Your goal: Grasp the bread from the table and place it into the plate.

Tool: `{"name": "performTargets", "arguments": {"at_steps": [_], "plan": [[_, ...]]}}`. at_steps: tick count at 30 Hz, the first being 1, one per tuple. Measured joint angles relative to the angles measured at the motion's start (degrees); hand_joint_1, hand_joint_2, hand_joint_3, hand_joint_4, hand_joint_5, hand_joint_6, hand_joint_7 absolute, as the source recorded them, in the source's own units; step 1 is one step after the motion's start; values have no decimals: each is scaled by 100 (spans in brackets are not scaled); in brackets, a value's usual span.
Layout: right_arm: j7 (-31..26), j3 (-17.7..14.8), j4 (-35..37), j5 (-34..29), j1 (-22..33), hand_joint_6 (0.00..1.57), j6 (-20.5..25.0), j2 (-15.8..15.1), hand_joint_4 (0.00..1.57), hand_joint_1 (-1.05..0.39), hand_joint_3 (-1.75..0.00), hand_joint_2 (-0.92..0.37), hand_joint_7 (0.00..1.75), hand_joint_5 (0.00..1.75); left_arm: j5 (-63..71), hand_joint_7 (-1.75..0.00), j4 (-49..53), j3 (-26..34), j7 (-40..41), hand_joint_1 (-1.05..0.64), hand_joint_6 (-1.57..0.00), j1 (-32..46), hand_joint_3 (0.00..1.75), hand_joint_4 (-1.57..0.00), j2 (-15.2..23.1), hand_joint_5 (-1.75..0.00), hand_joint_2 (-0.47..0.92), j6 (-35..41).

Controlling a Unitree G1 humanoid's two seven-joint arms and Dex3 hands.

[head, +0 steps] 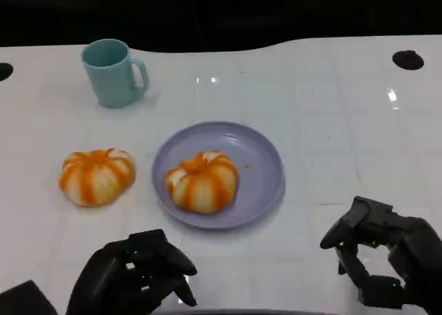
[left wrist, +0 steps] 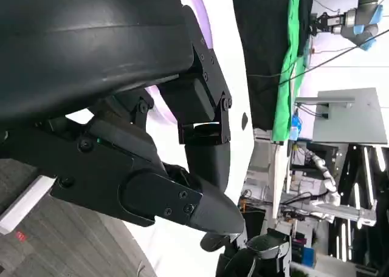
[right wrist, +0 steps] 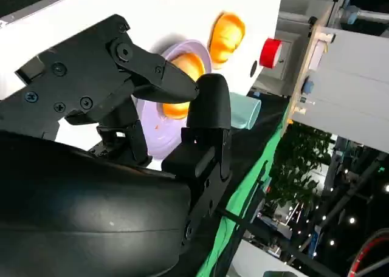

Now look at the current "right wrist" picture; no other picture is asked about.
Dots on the green cloth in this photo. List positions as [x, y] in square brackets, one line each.
[246, 179]

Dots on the grey cabinet with wooden edge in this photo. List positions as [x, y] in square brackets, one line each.
[352, 85]

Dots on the lilac plate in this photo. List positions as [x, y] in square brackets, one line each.
[164, 137]

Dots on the red tape roll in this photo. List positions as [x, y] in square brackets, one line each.
[270, 53]

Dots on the green leafy plant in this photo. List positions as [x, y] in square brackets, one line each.
[301, 167]

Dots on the pale green mug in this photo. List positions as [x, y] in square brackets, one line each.
[243, 110]

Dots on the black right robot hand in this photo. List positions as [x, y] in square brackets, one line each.
[76, 213]

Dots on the orange white toy bread roll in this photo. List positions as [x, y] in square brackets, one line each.
[191, 66]
[228, 37]

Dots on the black cloth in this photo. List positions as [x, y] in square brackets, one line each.
[258, 137]

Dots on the black round table grommet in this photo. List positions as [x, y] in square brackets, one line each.
[253, 69]

